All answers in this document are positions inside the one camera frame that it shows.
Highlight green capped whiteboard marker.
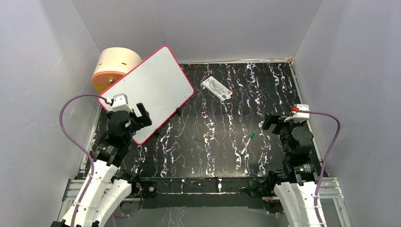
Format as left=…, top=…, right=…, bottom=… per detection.
left=240, top=132, right=255, bottom=156

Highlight white printed package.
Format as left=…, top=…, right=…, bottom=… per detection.
left=201, top=76, right=233, bottom=101

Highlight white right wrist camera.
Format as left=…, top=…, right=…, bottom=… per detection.
left=284, top=104, right=310, bottom=123

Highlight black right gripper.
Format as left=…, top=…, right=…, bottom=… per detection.
left=262, top=111, right=304, bottom=157

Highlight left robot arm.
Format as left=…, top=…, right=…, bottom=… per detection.
left=51, top=103, right=152, bottom=227

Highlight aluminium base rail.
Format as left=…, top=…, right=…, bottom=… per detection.
left=58, top=177, right=351, bottom=227

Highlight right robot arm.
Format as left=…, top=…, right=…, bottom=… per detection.
left=262, top=113, right=326, bottom=227

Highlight pink framed whiteboard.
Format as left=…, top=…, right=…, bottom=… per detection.
left=100, top=45, right=194, bottom=145

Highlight beige cylindrical drawer box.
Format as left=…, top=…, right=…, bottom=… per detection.
left=91, top=47, right=142, bottom=93

